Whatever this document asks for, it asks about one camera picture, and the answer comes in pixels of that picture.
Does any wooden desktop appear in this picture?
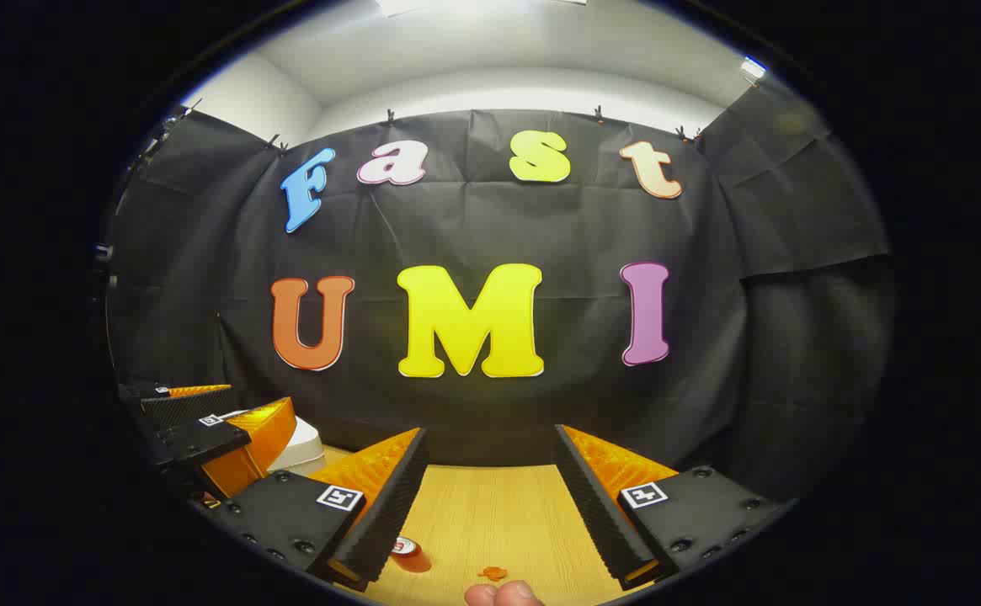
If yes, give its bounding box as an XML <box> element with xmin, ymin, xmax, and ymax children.
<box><xmin>322</xmin><ymin>446</ymin><xmax>651</xmax><ymax>606</ymax></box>

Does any white desktop garbage bin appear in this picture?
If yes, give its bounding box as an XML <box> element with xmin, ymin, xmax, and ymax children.
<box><xmin>219</xmin><ymin>409</ymin><xmax>328</xmax><ymax>477</ymax></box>

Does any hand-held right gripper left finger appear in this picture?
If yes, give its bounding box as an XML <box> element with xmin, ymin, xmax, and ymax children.
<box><xmin>204</xmin><ymin>427</ymin><xmax>430</xmax><ymax>593</ymax></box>

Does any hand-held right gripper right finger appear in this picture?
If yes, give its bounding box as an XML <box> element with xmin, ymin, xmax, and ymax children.
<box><xmin>552</xmin><ymin>424</ymin><xmax>794</xmax><ymax>590</ymax></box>

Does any red pop can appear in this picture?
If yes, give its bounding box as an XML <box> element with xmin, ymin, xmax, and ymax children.
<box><xmin>389</xmin><ymin>536</ymin><xmax>433</xmax><ymax>575</ymax></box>

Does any black backdrop cloth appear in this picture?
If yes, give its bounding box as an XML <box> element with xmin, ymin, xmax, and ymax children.
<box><xmin>105</xmin><ymin>80</ymin><xmax>893</xmax><ymax>506</ymax></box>

